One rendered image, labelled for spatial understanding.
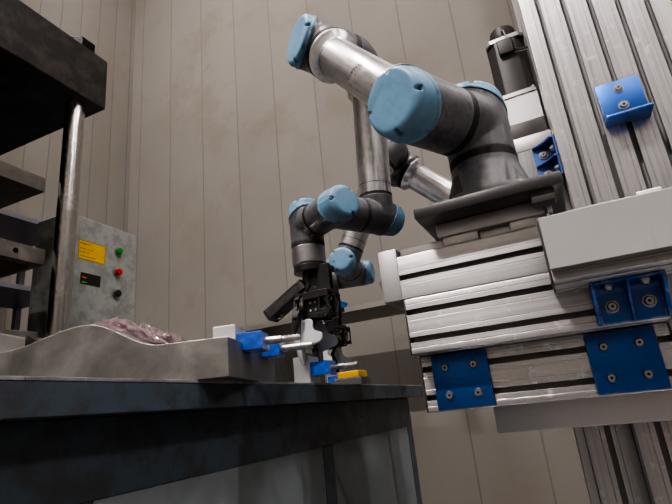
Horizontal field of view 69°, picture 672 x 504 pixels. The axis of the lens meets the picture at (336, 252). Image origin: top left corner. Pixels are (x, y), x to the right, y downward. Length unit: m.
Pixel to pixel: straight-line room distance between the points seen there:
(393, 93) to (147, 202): 4.37
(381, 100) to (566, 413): 0.58
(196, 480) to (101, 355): 0.23
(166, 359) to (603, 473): 0.75
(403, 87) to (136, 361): 0.57
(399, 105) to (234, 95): 4.10
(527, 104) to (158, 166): 4.30
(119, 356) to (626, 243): 0.68
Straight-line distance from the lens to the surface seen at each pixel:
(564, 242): 0.67
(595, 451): 1.02
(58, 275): 1.65
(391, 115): 0.81
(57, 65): 1.87
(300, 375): 1.03
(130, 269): 2.00
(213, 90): 5.07
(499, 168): 0.85
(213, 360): 0.72
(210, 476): 0.82
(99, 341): 0.80
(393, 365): 3.37
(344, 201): 0.99
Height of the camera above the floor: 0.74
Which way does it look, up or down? 18 degrees up
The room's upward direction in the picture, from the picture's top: 6 degrees counter-clockwise
